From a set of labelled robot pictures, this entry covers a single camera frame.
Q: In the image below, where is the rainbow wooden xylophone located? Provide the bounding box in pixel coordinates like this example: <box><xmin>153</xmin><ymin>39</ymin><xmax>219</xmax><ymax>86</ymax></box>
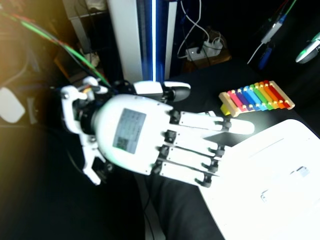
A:
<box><xmin>218</xmin><ymin>79</ymin><xmax>296</xmax><ymax>118</ymax></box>

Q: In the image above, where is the white plastic tray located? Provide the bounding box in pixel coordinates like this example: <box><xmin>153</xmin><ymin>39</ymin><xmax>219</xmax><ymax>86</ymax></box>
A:
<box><xmin>199</xmin><ymin>118</ymin><xmax>320</xmax><ymax>240</ymax></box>

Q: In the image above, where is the yellow block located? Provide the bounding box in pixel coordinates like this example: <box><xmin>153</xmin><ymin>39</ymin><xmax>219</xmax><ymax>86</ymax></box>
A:
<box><xmin>219</xmin><ymin>103</ymin><xmax>232</xmax><ymax>117</ymax></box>

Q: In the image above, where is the white power adapter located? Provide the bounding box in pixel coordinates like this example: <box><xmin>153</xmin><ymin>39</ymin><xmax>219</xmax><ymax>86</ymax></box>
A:
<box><xmin>185</xmin><ymin>46</ymin><xmax>202</xmax><ymax>62</ymax></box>

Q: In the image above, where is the white column with blue light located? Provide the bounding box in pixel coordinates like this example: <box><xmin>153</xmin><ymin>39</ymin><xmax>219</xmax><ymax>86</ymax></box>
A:
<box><xmin>107</xmin><ymin>0</ymin><xmax>185</xmax><ymax>85</ymax></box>

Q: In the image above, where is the white power strip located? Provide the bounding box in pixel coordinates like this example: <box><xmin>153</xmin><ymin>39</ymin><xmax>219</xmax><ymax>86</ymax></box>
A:
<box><xmin>202</xmin><ymin>34</ymin><xmax>224</xmax><ymax>58</ymax></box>

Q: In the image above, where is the brown wooden board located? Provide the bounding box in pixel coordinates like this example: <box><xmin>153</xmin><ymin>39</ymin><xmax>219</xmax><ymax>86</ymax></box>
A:
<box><xmin>182</xmin><ymin>48</ymin><xmax>232</xmax><ymax>73</ymax></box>

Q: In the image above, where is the black table cloth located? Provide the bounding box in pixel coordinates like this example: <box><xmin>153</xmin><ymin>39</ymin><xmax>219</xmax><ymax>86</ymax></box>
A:
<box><xmin>133</xmin><ymin>56</ymin><xmax>320</xmax><ymax>240</ymax></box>

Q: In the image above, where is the white shelf unit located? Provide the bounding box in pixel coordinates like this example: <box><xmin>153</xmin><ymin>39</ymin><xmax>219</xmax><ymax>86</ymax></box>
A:
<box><xmin>62</xmin><ymin>0</ymin><xmax>111</xmax><ymax>55</ymax></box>

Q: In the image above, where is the blue connector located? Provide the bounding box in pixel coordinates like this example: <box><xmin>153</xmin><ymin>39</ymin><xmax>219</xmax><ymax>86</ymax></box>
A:
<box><xmin>258</xmin><ymin>43</ymin><xmax>273</xmax><ymax>70</ymax></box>

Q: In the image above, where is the small white adapter box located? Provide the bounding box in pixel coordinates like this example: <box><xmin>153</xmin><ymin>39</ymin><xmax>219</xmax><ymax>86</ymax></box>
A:
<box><xmin>260</xmin><ymin>21</ymin><xmax>284</xmax><ymax>44</ymax></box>

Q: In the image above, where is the white looping cable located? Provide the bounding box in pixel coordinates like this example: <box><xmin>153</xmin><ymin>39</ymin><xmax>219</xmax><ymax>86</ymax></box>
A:
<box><xmin>176</xmin><ymin>0</ymin><xmax>211</xmax><ymax>60</ymax></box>

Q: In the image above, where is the thin white cable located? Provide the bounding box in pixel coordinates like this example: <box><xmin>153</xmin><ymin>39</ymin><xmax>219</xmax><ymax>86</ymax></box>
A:
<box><xmin>246</xmin><ymin>41</ymin><xmax>265</xmax><ymax>65</ymax></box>

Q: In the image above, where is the red cable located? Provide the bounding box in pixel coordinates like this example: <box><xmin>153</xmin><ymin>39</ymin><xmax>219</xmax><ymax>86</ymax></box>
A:
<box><xmin>9</xmin><ymin>13</ymin><xmax>108</xmax><ymax>85</ymax></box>

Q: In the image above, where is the thin green cable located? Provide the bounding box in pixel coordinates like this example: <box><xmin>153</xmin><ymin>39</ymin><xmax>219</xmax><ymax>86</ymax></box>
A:
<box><xmin>281</xmin><ymin>0</ymin><xmax>299</xmax><ymax>22</ymax></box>

